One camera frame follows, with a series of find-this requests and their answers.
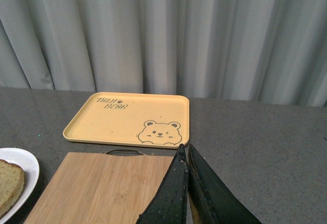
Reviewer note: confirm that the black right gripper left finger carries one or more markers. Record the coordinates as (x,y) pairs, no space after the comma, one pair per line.
(169,205)

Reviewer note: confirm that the yellow bear tray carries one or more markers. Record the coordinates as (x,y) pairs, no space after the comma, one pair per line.
(143,120)

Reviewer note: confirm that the wooden cutting board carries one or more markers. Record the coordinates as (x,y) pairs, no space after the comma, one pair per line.
(100,188)

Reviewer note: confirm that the grey curtain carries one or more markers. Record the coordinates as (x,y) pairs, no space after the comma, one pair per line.
(272,51)

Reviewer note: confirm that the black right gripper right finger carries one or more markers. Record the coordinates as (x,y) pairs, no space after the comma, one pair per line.
(213,201)

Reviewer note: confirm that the bread slice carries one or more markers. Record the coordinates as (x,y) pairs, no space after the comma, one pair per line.
(12,185)

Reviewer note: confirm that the white plate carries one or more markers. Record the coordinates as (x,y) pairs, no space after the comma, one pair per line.
(29,163)

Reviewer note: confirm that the metal board handle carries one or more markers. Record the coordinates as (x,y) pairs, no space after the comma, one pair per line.
(124,152)

